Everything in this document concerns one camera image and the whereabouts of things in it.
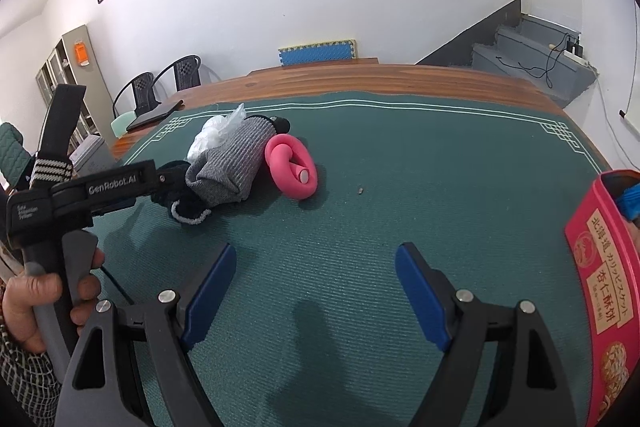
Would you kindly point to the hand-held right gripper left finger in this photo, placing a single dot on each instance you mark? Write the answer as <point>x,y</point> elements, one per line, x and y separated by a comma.
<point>210,297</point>

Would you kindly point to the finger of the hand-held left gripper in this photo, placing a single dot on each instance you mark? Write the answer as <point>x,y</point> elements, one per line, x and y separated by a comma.
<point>167,182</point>

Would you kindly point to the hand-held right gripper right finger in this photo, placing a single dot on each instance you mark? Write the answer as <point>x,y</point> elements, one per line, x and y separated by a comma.
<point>420,297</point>

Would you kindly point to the black sock with white trim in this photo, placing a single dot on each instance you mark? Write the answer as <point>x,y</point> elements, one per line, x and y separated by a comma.
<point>187,209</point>

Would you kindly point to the pink tin box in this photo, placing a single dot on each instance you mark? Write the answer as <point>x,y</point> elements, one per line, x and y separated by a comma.
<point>607,307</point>

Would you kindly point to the blue biscuit packet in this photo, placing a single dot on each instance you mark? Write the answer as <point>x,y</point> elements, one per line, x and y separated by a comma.
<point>631,202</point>

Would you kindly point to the person's left forearm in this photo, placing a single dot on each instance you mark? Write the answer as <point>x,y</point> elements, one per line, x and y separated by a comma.
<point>25,372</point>

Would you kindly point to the person's left hand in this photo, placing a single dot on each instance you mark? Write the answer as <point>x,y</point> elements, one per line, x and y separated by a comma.
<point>30,302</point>

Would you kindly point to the grey metal tin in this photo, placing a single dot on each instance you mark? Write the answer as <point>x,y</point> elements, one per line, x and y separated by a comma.
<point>92,157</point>

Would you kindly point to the grey knitted sock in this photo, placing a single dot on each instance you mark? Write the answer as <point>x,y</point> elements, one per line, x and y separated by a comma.
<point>232,162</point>

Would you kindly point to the black laptop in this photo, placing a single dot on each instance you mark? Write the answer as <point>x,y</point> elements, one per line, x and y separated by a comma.
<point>155,114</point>

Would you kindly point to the white plastic bag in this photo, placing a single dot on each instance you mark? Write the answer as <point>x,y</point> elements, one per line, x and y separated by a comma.
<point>215,132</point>

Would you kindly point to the pale green chair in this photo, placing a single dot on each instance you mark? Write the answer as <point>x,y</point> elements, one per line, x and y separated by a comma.
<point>121,124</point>

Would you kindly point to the teal quilted cushion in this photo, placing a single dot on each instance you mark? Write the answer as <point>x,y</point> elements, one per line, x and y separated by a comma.
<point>11,152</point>

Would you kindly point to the black metal chair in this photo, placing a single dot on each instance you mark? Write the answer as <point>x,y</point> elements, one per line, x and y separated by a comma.
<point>182,69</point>
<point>137,94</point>

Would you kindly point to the grey glass-door cabinet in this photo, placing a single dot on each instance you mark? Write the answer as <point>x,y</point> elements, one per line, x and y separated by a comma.
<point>65,82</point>

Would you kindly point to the green table mat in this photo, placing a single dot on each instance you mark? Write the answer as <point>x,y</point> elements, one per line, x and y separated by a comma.
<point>375,187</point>

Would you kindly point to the orange box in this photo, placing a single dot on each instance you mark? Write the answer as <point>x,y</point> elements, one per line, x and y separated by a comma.
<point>81,53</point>

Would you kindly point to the blue foam mat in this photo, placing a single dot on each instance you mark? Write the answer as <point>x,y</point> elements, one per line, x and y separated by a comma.
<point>317,53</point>

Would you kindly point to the grey staircase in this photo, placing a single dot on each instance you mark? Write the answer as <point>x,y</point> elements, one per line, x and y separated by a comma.
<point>530,57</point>

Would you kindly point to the white power strip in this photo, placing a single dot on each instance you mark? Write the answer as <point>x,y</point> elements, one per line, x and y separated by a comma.
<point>576,56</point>

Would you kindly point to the black power adapter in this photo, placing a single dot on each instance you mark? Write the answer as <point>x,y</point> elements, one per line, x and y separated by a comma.
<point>575,44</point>

